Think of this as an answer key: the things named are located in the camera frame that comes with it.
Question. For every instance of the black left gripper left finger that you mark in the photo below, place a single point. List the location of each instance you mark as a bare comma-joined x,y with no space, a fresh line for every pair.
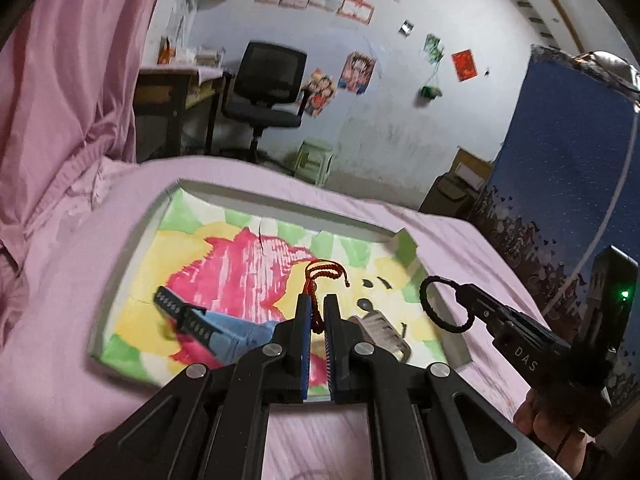
208,424

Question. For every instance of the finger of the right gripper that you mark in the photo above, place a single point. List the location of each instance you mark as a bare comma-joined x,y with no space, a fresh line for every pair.
479,304

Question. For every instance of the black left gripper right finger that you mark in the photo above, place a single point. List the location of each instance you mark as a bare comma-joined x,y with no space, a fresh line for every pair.
425,423

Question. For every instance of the beige hair claw clip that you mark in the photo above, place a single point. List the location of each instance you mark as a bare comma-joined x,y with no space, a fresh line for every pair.
378,330

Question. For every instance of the person's right hand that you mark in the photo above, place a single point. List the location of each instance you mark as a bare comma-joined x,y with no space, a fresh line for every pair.
568,443

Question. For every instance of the blue kids smartwatch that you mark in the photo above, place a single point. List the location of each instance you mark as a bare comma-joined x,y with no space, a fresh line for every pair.
224,337

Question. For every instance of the colourful painted paper lining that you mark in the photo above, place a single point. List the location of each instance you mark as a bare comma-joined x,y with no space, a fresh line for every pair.
260,274

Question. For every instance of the white shallow cardboard tray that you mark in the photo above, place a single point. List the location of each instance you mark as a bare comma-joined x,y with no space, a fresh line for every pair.
280,279

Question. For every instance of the blue starry fabric wardrobe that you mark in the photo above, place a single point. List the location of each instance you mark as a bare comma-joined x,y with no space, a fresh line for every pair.
565,184

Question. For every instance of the green plastic stool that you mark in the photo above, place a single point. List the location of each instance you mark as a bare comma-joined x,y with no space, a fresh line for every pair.
313,162

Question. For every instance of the red paper square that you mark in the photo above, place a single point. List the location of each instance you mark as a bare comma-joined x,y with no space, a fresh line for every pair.
464,65

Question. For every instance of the anime character poster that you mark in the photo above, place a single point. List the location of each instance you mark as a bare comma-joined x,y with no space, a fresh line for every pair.
356,73

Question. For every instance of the cartoon family poster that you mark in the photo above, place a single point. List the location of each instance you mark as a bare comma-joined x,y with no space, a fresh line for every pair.
322,90

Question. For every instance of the wooden desk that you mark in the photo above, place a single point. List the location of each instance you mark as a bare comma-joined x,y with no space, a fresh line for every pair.
168,92

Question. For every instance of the black office chair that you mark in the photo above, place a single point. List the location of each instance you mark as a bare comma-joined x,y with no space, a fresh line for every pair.
265,92

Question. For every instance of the pink curtain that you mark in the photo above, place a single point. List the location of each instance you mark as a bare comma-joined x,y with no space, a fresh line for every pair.
68,73

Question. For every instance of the black camera box green light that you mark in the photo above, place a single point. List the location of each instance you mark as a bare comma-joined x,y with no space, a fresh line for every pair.
610,296

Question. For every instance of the cardboard box by wall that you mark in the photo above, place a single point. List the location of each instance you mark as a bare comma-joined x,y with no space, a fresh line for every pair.
454,193

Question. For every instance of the green hanging wall ornament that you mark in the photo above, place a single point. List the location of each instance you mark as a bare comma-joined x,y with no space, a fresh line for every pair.
430,89

